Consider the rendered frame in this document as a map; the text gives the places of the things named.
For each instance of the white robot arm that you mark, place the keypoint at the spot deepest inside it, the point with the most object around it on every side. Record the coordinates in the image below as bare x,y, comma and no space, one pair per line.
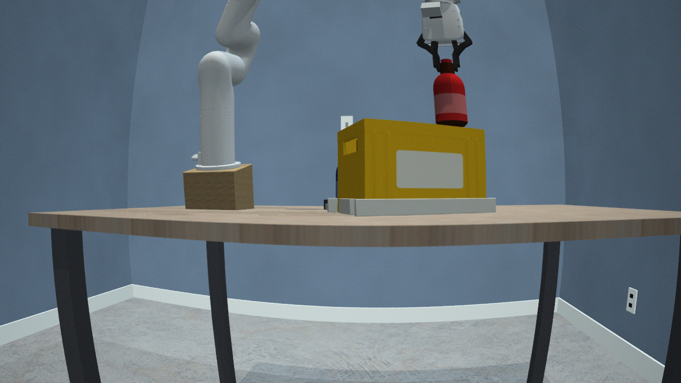
218,69

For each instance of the red bottle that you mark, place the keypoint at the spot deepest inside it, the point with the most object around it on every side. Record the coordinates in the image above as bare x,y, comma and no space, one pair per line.
449,97

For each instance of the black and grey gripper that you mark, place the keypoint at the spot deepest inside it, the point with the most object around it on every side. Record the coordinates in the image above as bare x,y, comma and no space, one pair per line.
436,32

